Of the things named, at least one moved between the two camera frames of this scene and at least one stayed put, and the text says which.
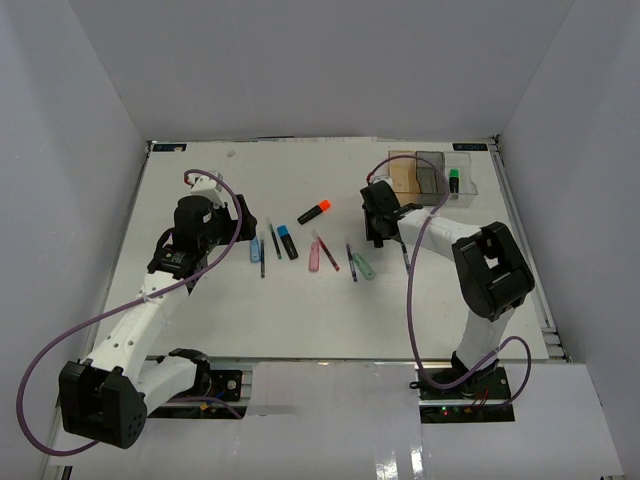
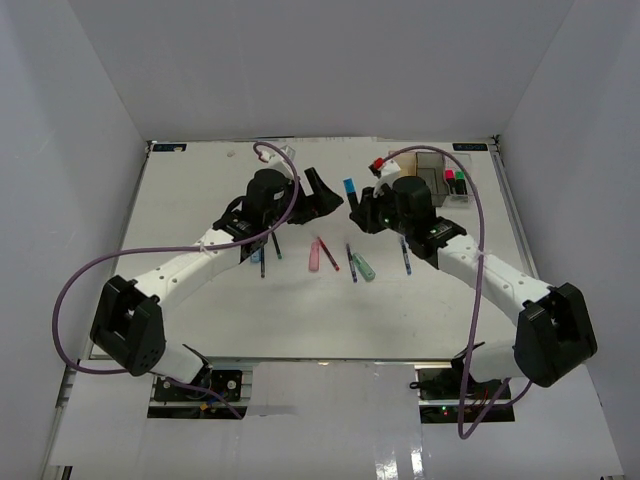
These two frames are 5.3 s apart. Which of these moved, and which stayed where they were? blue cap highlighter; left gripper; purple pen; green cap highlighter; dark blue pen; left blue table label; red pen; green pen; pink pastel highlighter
Moved: left gripper; green cap highlighter; blue cap highlighter
Stayed: dark blue pen; green pen; red pen; pink pastel highlighter; purple pen; left blue table label
